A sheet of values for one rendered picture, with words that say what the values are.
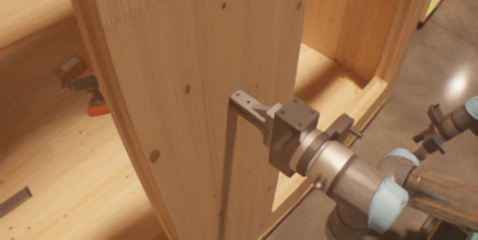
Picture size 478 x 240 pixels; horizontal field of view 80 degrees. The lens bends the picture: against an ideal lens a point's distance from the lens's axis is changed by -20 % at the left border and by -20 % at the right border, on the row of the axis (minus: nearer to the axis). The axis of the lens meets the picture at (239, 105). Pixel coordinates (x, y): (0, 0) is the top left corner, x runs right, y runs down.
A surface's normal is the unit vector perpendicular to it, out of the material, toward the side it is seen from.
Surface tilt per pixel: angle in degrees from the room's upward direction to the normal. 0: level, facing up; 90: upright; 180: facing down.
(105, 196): 0
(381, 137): 0
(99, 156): 0
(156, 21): 90
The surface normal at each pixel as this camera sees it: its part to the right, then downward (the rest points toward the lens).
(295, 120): 0.00, -0.67
